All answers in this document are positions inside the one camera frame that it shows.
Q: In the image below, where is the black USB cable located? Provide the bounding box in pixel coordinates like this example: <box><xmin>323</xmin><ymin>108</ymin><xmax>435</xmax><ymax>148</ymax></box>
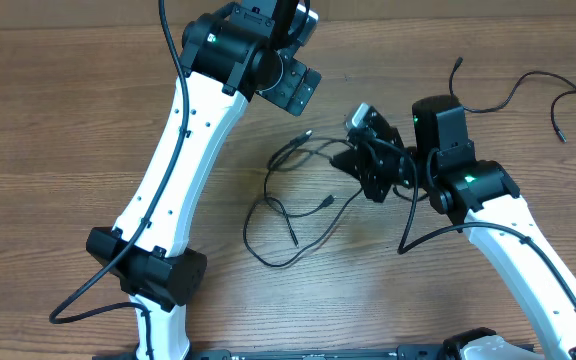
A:
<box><xmin>242</xmin><ymin>129</ymin><xmax>367</xmax><ymax>269</ymax></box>

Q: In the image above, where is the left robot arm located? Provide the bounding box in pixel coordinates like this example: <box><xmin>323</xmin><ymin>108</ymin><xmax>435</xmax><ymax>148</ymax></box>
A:
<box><xmin>86</xmin><ymin>1</ymin><xmax>321</xmax><ymax>359</ymax></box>

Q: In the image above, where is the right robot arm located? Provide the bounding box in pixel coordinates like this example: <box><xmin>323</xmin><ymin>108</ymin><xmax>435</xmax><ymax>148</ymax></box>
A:
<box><xmin>331</xmin><ymin>95</ymin><xmax>576</xmax><ymax>359</ymax></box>

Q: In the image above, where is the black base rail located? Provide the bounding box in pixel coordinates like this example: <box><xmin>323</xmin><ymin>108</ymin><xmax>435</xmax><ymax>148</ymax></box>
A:
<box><xmin>185</xmin><ymin>344</ymin><xmax>446</xmax><ymax>360</ymax></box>

